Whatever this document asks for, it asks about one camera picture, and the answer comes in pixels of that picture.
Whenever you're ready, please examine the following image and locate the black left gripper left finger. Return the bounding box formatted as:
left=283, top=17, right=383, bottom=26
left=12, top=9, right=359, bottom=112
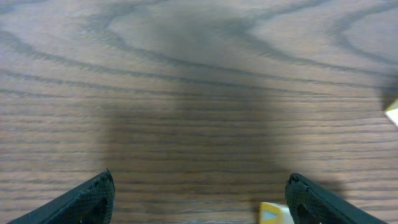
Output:
left=7, top=170, right=115, bottom=224

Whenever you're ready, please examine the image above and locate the yellow blue letter K block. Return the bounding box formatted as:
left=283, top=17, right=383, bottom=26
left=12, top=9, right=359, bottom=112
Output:
left=259, top=202, right=294, bottom=224

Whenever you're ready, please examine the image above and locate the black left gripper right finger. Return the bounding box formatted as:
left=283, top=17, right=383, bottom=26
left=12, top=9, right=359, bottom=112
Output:
left=285, top=173, right=387, bottom=224

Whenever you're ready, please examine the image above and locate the yellow wooden block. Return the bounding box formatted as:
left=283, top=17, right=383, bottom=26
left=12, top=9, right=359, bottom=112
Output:
left=384, top=100, right=398, bottom=126

